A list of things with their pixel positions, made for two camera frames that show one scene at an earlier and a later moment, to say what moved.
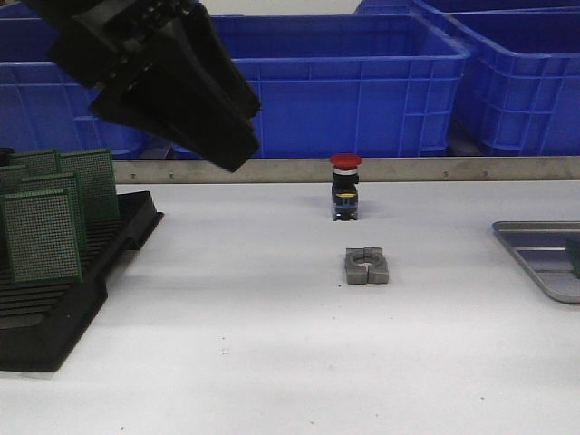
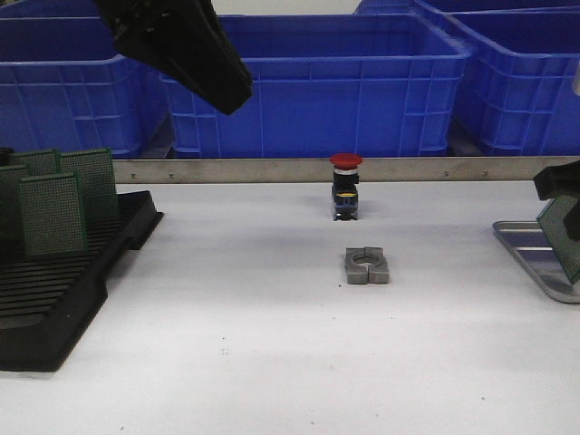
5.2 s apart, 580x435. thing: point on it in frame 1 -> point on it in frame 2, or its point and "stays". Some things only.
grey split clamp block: [366, 265] stays
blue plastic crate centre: [353, 85] stays
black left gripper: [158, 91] -> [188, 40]
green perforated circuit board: [42, 236] -> [551, 219]
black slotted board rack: [41, 322] stays
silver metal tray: [542, 246] stays
